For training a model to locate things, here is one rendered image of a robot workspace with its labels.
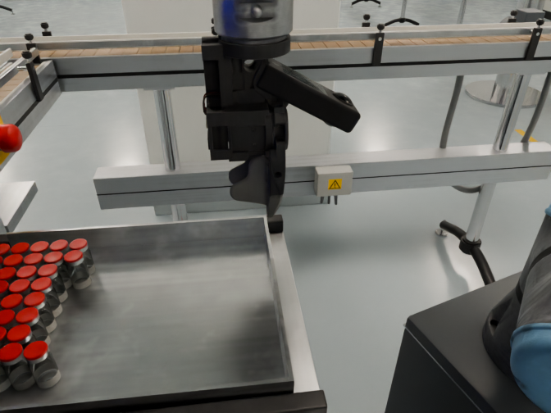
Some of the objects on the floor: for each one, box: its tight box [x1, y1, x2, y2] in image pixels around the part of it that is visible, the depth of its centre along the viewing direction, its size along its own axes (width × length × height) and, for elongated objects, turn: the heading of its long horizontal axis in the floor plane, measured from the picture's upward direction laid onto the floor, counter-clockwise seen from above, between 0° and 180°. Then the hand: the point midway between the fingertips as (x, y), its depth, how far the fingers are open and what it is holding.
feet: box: [435, 220, 495, 286], centre depth 186 cm, size 8×50×14 cm, turn 7°
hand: (275, 206), depth 54 cm, fingers closed
